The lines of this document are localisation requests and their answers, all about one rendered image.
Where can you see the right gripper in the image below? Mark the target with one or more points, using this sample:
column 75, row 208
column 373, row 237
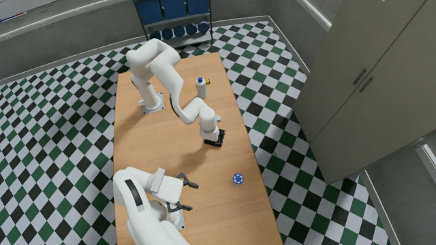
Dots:
column 170, row 191

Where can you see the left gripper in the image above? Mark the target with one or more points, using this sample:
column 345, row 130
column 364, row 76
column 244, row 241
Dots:
column 214, row 136

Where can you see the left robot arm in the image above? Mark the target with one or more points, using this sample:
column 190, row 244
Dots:
column 156, row 58

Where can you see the white plastic bottle with blue cap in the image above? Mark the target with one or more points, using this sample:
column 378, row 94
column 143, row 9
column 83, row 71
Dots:
column 201, row 88

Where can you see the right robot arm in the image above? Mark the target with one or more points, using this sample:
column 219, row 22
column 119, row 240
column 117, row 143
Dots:
column 149, row 222

